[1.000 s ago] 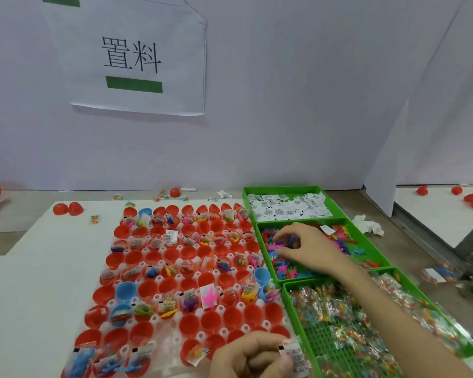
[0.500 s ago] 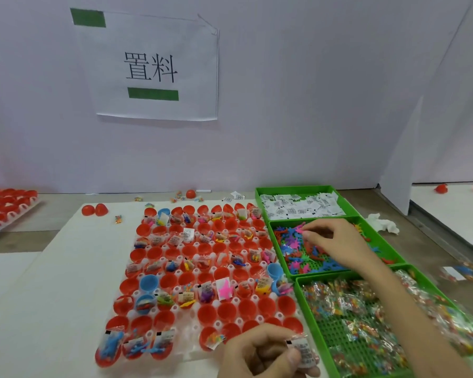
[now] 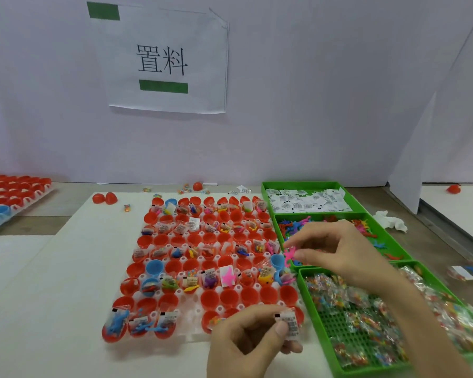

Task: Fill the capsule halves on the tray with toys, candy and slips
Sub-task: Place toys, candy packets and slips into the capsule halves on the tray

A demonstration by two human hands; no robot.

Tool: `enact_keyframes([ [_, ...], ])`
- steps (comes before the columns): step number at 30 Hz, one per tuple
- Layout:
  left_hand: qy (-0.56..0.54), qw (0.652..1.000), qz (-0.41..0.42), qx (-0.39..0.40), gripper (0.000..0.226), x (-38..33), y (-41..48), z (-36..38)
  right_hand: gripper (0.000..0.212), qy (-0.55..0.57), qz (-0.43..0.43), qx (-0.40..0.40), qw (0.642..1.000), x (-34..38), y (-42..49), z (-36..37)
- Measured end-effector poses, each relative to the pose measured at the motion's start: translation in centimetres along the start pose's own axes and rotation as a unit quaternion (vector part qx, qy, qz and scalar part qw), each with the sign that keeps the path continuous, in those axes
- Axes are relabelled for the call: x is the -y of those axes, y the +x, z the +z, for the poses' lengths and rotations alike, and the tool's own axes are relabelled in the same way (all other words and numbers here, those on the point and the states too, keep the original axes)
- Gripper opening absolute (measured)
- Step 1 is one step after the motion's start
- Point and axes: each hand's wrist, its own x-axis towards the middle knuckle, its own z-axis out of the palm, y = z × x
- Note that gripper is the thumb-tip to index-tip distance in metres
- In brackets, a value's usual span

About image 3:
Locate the person's right hand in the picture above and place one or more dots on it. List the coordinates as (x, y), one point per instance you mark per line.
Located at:
(354, 255)

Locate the person's left hand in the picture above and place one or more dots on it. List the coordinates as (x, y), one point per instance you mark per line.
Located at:
(236, 346)

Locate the person's left thumb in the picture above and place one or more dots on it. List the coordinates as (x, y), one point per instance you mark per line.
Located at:
(270, 336)

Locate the person's right thumb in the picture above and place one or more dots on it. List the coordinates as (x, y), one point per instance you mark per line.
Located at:
(317, 259)

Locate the small white desiccant packet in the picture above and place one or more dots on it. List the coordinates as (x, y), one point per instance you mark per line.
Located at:
(288, 324)

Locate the pink toy figure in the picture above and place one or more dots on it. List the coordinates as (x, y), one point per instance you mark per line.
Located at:
(288, 257)

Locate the person's right forearm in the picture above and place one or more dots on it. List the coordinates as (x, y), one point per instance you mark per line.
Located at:
(425, 326)

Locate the blue capsule half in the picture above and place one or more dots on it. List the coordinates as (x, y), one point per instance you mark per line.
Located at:
(170, 201)
(155, 268)
(278, 262)
(149, 285)

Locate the pile of colourful toy figures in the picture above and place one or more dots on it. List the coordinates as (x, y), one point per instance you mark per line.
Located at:
(289, 228)

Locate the green tray of candy bags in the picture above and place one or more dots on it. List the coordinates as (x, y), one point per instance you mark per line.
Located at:
(319, 322)

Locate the group of red capsule halves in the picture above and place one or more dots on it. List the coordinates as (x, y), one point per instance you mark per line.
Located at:
(228, 297)

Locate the pile of white desiccant packets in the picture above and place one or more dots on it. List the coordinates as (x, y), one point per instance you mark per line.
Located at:
(307, 201)

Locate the pink toy card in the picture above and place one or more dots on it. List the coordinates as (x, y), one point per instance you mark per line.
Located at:
(228, 276)

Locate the green tray of figures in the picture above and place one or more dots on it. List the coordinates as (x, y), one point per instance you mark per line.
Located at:
(394, 247)

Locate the crumpled white glove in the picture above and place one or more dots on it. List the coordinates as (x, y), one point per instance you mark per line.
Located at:
(390, 221)

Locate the green tray of packets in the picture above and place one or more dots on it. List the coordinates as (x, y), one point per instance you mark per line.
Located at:
(268, 192)

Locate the white plastic capsule tray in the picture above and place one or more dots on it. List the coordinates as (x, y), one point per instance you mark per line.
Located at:
(220, 247)

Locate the loose white packet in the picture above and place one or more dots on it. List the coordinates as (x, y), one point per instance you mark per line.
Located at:
(243, 189)

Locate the blue toy figure bag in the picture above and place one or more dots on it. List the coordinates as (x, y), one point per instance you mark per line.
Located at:
(117, 322)
(166, 322)
(142, 325)

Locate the loose red capsule half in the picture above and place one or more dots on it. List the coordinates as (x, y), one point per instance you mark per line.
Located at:
(453, 189)
(98, 198)
(198, 186)
(111, 198)

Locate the clear bag with toys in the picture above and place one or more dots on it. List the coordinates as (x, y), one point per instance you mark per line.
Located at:
(467, 272)

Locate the green tape strip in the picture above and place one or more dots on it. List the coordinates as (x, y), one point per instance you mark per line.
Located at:
(103, 10)
(163, 86)

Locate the white paper sign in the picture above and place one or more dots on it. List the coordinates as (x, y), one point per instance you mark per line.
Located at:
(161, 55)

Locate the white tray with capsule halves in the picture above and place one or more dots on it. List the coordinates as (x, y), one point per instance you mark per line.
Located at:
(12, 196)

